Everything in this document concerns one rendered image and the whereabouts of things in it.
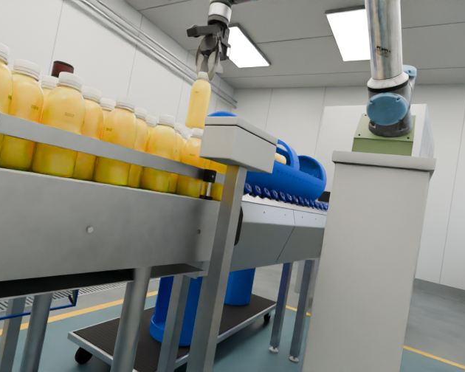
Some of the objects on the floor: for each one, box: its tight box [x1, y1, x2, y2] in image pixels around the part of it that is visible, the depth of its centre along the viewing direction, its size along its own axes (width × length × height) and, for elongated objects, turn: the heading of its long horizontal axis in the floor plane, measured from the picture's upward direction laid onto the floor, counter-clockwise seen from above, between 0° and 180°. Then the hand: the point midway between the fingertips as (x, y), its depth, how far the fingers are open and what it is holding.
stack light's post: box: [0, 316, 23, 372], centre depth 103 cm, size 4×4×110 cm
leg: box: [156, 275, 191, 372], centre depth 122 cm, size 6×6×63 cm
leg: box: [289, 259, 315, 363], centre depth 194 cm, size 6×6×63 cm
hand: (204, 76), depth 105 cm, fingers closed on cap, 4 cm apart
